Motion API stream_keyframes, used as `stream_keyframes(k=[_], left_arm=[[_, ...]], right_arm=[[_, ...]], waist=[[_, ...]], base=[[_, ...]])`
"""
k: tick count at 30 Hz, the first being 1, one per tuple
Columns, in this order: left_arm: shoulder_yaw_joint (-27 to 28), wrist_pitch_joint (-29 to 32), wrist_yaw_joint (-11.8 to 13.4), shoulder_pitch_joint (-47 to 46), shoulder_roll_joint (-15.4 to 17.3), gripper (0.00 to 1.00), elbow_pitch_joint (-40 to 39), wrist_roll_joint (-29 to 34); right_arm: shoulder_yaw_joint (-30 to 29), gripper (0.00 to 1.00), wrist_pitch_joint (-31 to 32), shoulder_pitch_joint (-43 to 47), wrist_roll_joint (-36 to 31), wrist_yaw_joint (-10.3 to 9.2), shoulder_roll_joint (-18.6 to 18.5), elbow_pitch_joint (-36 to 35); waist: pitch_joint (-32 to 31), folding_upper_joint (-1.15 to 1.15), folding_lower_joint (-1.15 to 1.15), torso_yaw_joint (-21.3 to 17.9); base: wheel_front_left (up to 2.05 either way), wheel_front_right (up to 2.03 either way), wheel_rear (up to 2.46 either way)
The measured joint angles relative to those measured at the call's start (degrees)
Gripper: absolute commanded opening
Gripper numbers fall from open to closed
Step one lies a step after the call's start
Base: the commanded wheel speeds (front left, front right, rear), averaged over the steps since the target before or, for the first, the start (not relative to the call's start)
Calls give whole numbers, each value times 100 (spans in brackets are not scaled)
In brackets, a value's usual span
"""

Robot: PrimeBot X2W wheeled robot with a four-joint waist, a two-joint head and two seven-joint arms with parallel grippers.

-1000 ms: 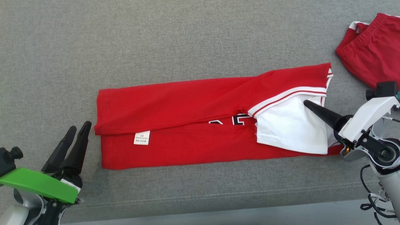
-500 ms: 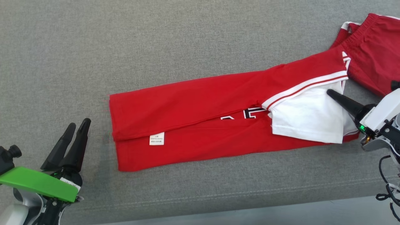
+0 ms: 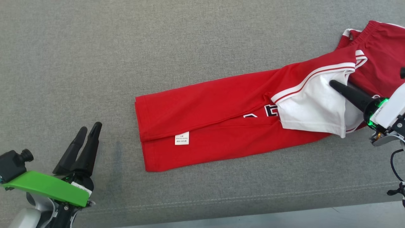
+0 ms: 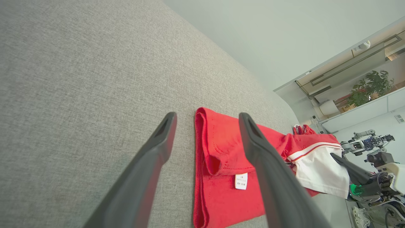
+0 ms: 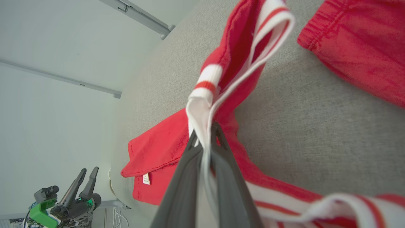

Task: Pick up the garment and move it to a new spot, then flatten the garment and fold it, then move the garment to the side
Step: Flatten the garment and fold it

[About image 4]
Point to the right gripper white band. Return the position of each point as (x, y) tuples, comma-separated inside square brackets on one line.
[(379, 186)]

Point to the red shorts white trim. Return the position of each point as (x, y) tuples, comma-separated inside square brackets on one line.
[(303, 129)]

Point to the grey idle robot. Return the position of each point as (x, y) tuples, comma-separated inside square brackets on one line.
[(364, 144)]

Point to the white partition counter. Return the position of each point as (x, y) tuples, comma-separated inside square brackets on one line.
[(364, 112)]

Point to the white sneaker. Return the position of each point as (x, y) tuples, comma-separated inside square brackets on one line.
[(360, 218)]

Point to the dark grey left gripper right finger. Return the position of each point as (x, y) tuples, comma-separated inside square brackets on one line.
[(278, 190)]

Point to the white ceiling lamp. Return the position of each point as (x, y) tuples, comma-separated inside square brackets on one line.
[(363, 46)]

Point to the white cylindrical bin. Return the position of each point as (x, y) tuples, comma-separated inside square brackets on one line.
[(328, 107)]

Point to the white wall vent plate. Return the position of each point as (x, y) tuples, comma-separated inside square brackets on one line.
[(399, 118)]

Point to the red Bulls 23 jersey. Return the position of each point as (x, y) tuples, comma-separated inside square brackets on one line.
[(221, 190)]

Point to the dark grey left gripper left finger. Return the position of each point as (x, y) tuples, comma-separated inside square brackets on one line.
[(136, 183)]

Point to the green potted plant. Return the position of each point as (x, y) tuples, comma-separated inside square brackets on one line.
[(370, 87)]

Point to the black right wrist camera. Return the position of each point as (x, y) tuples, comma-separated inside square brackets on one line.
[(379, 159)]

